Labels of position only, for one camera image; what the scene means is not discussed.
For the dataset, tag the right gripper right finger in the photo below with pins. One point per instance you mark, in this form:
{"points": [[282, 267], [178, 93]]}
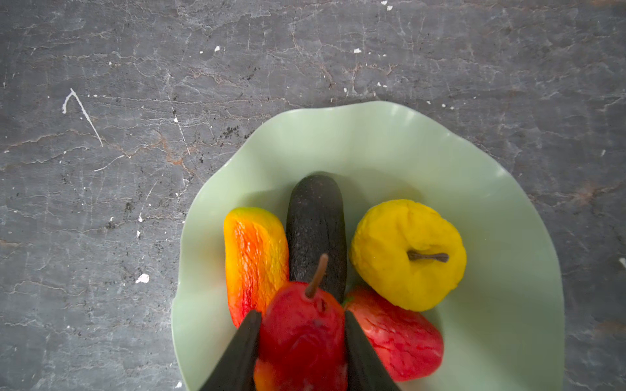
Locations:
{"points": [[365, 369]]}

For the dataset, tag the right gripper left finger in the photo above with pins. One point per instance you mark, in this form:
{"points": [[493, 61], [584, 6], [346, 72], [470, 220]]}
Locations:
{"points": [[235, 369]]}

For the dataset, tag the red orange fake mango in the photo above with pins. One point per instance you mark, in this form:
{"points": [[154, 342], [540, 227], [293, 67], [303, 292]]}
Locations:
{"points": [[409, 346]]}

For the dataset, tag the red fake pear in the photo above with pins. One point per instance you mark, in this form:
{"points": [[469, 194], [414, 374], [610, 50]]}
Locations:
{"points": [[302, 339]]}

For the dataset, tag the yellow fake apple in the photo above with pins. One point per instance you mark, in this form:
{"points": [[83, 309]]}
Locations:
{"points": [[409, 254]]}

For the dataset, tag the red yellow fake mango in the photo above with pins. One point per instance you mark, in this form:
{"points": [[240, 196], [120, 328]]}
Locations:
{"points": [[256, 260]]}

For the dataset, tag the green wavy fruit bowl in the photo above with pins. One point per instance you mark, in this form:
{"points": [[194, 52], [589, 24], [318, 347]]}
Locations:
{"points": [[503, 326]]}

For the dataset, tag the dark fake avocado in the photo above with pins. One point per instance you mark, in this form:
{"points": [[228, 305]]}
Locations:
{"points": [[315, 225]]}

